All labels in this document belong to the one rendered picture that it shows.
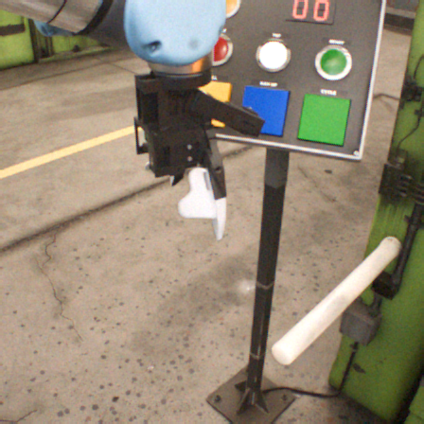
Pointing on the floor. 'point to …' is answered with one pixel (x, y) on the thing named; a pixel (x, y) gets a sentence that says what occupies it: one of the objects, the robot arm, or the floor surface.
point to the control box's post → (267, 260)
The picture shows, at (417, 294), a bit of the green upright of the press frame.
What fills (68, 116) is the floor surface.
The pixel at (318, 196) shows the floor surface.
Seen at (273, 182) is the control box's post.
